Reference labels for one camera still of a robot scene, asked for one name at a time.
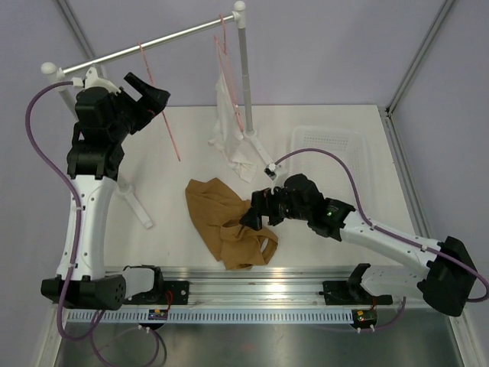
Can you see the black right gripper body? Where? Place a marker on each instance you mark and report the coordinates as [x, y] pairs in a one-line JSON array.
[[280, 204]]

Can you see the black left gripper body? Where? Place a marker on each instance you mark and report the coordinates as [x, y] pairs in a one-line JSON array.
[[134, 115]]

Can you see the brown tank top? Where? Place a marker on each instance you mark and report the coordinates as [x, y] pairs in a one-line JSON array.
[[215, 210]]

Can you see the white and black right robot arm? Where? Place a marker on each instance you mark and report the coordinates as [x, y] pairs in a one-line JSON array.
[[441, 273]]

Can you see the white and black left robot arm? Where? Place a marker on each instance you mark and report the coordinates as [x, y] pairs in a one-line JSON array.
[[106, 116]]

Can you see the white tank top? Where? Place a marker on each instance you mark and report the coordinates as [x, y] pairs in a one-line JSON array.
[[226, 135]]

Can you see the clear plastic basket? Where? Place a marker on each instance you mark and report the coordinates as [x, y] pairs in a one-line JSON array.
[[328, 175]]

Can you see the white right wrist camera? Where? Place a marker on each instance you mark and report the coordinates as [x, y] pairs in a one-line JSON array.
[[277, 174]]

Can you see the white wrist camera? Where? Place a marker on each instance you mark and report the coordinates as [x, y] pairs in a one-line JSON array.
[[92, 79], [277, 174]]

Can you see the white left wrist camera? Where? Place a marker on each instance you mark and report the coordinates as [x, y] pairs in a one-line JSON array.
[[92, 79]]

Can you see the aluminium mounting rail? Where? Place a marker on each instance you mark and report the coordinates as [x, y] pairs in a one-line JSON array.
[[295, 287]]

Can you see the pink wire hanger with white top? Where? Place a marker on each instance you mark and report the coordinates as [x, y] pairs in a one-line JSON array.
[[226, 68]]

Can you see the white slotted cable duct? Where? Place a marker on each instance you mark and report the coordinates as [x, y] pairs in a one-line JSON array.
[[230, 316]]

